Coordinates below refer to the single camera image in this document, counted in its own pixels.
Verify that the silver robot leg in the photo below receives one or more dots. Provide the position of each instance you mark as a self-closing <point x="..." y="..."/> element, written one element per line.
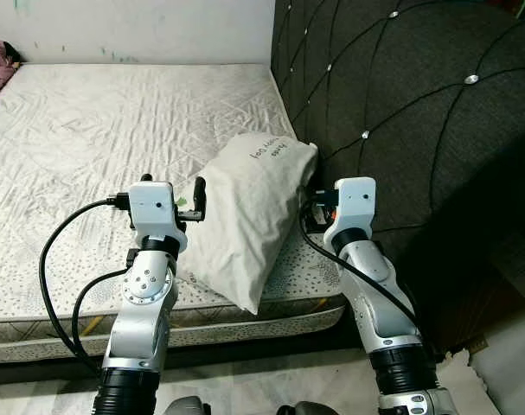
<point x="188" y="406"/>
<point x="307" y="409"/>

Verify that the silver robot right leg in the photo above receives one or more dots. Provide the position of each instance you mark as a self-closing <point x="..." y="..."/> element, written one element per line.
<point x="307" y="409"/>

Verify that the silver robot left leg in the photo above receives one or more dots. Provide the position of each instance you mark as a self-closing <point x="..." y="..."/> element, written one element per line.
<point x="188" y="406"/>

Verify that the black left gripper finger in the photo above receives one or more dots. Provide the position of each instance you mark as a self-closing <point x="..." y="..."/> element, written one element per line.
<point x="145" y="178"/>
<point x="199" y="197"/>

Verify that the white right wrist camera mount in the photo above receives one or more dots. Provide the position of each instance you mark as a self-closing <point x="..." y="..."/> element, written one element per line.
<point x="355" y="203"/>

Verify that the dark bed base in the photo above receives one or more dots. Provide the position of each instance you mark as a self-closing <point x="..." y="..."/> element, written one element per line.
<point x="262" y="341"/>

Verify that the grey quilted mattress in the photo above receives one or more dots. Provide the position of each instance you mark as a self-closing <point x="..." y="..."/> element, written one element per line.
<point x="98" y="130"/>

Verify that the white torn cardboard piece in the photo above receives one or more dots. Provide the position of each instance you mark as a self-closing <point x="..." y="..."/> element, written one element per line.
<point x="465" y="389"/>

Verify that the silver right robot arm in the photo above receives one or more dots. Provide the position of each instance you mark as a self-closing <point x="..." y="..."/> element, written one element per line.
<point x="374" y="303"/>

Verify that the dark padded headboard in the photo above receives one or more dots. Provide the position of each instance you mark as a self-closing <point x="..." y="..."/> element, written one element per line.
<point x="418" y="130"/>

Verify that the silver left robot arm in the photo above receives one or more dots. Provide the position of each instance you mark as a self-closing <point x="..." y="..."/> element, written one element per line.
<point x="141" y="320"/>

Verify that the white pillow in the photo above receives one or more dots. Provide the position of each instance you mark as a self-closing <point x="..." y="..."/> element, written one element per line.
<point x="245" y="216"/>

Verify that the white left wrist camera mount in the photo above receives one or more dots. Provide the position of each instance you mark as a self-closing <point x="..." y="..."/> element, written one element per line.
<point x="151" y="207"/>

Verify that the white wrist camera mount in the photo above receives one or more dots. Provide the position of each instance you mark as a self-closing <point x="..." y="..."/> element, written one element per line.
<point x="151" y="207"/>
<point x="355" y="203"/>

